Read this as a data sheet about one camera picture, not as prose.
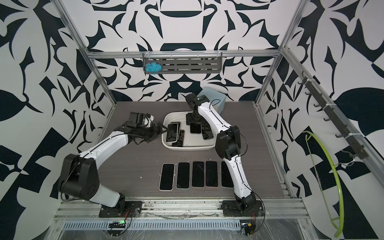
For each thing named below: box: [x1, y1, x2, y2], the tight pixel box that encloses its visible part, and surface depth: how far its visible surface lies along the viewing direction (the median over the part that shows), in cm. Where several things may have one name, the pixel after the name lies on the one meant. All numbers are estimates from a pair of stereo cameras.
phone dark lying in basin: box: [172, 129, 185, 147], surface depth 99 cm
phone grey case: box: [176, 162, 191, 190], surface depth 87 cm
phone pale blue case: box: [189, 123, 202, 135], surface depth 93 cm
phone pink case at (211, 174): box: [205, 160, 219, 188], surface depth 87 cm
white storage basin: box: [161, 111, 217, 151], surface depth 101 cm
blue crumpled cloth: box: [145, 62, 162, 75], surface depth 93 cm
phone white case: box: [158, 163, 176, 192], surface depth 85 cm
